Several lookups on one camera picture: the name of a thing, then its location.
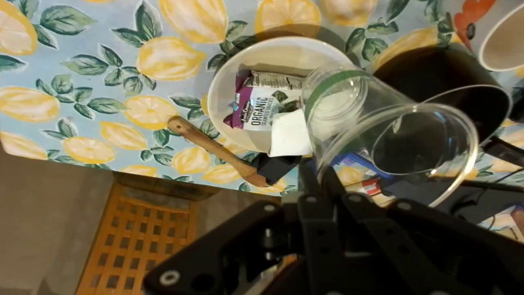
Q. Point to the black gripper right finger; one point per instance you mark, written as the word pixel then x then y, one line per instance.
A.
pixel 411 250

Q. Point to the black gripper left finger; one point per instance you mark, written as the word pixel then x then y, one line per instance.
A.
pixel 231 255

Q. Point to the wooden lattice chair middle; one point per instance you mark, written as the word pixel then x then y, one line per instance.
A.
pixel 133 237

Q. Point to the clear plastic cup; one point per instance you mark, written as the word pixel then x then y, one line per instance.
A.
pixel 413 150

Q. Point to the white paper napkin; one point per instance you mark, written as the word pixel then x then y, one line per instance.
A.
pixel 290 135

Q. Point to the wooden spoon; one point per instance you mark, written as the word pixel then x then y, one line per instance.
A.
pixel 192 133

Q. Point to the purple snack packet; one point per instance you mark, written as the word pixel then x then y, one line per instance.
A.
pixel 261 97

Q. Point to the black round pan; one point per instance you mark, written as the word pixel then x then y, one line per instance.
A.
pixel 452 78

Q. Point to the white plate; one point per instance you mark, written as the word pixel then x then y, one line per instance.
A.
pixel 287 55

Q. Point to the lemon print tablecloth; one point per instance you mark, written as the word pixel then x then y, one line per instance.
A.
pixel 94 82

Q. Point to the white ceramic mug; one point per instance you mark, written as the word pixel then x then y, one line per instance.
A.
pixel 493 30

